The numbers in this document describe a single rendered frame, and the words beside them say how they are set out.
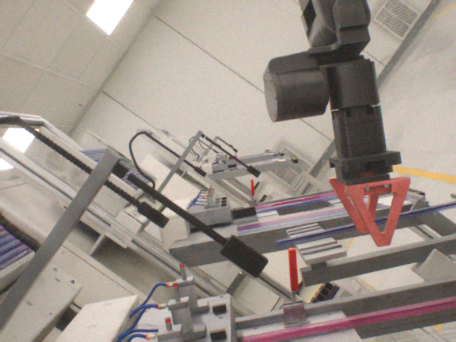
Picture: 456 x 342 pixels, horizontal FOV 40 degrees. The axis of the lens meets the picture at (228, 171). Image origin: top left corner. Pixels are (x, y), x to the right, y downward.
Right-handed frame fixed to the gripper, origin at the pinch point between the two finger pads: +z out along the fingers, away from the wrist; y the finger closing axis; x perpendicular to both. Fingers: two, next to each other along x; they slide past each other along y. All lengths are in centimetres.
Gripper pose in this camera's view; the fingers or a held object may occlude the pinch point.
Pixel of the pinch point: (372, 231)
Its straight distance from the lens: 76.1
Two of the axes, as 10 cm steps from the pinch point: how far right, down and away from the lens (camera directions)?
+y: -0.1, 0.6, -10.0
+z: 1.5, 9.9, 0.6
